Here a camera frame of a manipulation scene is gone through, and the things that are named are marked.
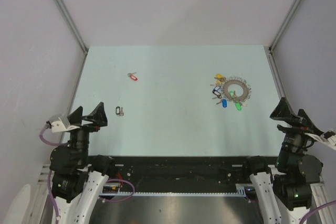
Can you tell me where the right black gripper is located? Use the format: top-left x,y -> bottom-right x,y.
269,96 -> 324,168

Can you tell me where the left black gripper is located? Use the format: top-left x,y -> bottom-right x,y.
67,101 -> 107,165

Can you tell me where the key with black tag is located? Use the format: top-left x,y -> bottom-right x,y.
115,106 -> 124,116

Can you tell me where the large metal keyring disc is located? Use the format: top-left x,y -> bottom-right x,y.
222,77 -> 251,103

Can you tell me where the key with blue tag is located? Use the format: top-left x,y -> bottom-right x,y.
216,99 -> 227,108

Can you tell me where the key with yellow tag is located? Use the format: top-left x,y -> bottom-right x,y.
214,74 -> 226,83

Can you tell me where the key with green tag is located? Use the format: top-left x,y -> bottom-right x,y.
229,91 -> 247,111

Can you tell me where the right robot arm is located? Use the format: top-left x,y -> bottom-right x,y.
242,97 -> 323,223

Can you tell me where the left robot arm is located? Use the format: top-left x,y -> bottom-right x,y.
47,102 -> 117,223

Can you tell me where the key with red tag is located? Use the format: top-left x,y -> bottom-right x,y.
127,72 -> 138,81

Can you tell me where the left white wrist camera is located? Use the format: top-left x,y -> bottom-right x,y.
46,115 -> 80,133

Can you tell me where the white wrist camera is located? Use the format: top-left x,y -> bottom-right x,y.
306,129 -> 336,151
46,115 -> 80,133

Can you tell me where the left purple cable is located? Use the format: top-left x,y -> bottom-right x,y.
38,126 -> 136,219

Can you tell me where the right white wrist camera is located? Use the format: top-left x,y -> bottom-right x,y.
306,129 -> 336,151

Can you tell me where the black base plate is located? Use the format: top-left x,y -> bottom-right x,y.
111,156 -> 276,193

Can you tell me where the slotted cable duct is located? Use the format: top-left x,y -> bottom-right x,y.
99,184 -> 263,197

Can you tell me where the right frame post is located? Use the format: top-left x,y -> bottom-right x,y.
268,0 -> 303,53

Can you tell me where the frame post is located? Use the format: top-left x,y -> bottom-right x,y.
53,0 -> 88,56
268,0 -> 303,53

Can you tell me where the left frame post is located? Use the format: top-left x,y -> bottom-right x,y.
53,0 -> 88,56

